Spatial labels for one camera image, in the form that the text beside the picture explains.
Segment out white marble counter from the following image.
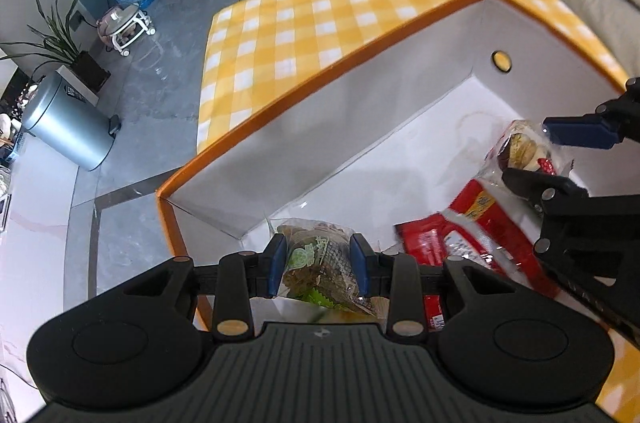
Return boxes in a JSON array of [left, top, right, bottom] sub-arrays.
[[0, 138, 81, 423]]

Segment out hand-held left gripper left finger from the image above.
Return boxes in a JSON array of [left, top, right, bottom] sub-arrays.
[[122, 233, 288, 340]]

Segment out red packet with white label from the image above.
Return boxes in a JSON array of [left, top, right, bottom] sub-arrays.
[[395, 179, 558, 299]]

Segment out yellow checkered tablecloth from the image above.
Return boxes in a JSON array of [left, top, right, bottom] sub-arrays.
[[197, 0, 631, 154]]

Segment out small pastry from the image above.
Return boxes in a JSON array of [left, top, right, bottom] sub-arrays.
[[482, 119, 557, 176]]

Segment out orange cardboard box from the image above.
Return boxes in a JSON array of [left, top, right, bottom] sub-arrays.
[[156, 0, 640, 339]]

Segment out small white trolley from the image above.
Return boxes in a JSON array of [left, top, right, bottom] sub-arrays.
[[96, 4, 157, 56]]

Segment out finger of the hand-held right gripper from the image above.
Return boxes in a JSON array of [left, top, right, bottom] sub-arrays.
[[501, 167, 640, 264], [542, 77, 640, 152]]

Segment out clear packet of brown snacks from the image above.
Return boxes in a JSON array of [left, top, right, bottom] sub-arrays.
[[275, 219, 388, 321]]

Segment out potted plant with long leaves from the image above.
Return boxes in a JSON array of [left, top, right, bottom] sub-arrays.
[[0, 0, 112, 94]]

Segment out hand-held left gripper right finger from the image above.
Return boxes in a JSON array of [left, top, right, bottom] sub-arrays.
[[350, 233, 516, 340]]

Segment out grey metal trash can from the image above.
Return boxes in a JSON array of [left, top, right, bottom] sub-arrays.
[[22, 72, 122, 172]]

